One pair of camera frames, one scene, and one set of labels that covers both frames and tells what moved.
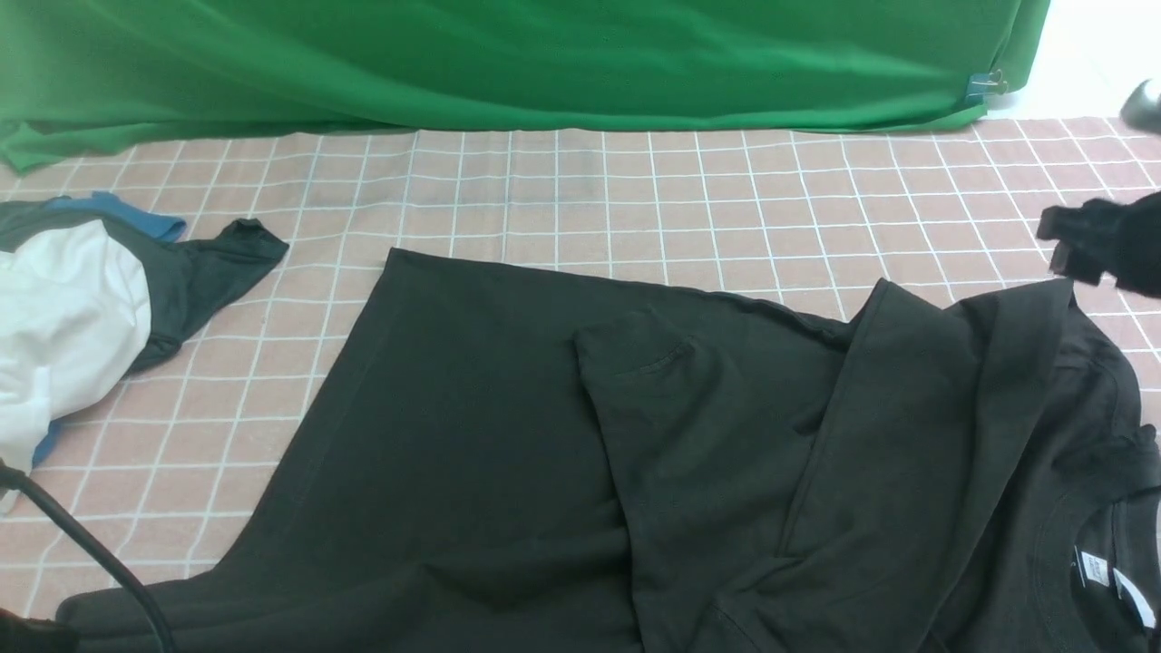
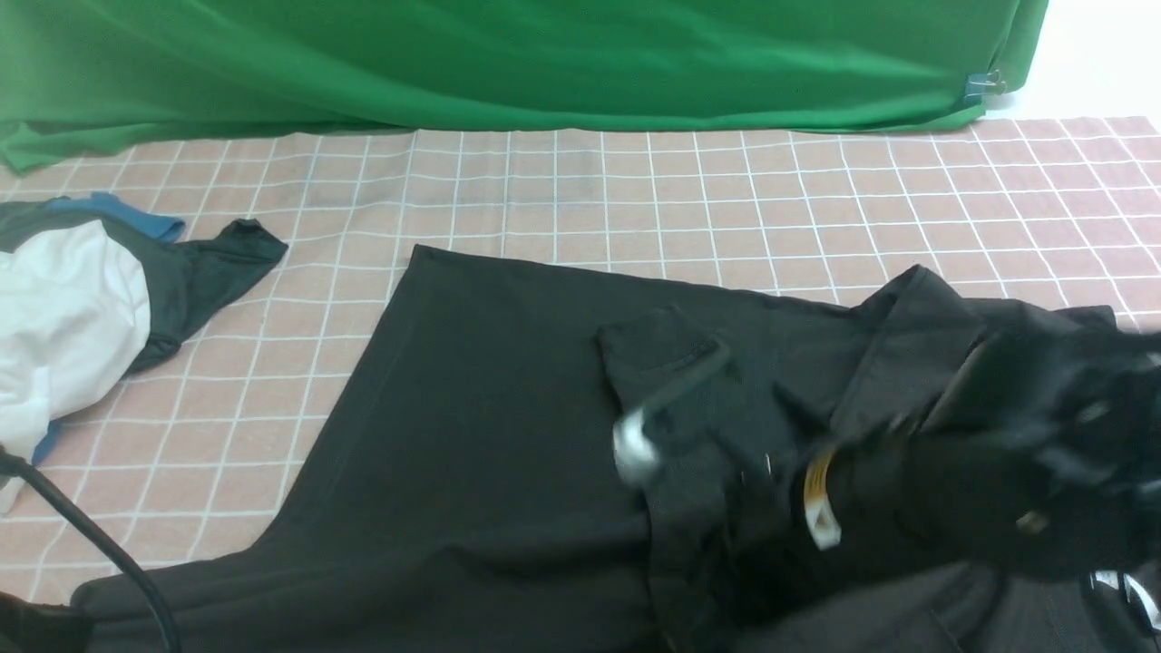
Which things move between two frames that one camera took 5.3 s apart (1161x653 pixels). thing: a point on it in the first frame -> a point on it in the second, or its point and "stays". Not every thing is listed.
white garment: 74,319 stays
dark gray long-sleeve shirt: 514,458 stays
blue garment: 117,211 stays
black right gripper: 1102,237 -> 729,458
